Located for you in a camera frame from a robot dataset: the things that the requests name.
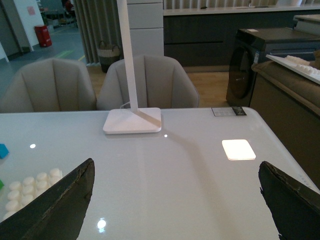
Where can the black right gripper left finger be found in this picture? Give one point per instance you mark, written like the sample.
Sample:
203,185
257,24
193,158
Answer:
58,213

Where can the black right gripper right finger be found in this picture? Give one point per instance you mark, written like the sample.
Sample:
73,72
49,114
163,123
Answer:
295,208

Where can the white studded base plate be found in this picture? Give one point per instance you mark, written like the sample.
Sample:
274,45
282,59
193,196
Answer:
21,193

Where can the blue three-stud block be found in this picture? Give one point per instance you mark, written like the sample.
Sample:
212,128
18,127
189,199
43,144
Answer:
3,151

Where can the label sticker on table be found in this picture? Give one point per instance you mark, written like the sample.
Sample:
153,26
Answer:
228,111

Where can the white desk lamp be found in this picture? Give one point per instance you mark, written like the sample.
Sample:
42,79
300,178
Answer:
134,120

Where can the beige left chair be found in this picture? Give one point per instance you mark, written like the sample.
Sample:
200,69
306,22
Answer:
50,85

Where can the beige chair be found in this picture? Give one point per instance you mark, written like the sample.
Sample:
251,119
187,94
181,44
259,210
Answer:
50,85
161,82

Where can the white tray on sofa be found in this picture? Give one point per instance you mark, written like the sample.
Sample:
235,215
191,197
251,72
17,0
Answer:
298,67

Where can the beige right chair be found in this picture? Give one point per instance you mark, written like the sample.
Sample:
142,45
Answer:
161,82

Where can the red bin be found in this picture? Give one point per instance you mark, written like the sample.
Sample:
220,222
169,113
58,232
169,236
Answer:
43,35

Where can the dark counter with white top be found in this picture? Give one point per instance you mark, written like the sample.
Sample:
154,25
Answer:
206,37

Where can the white drawer cabinet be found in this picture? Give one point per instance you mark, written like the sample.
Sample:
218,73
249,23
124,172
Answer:
146,27

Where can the woven basket with handles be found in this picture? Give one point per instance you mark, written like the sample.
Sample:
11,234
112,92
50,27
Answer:
108,54

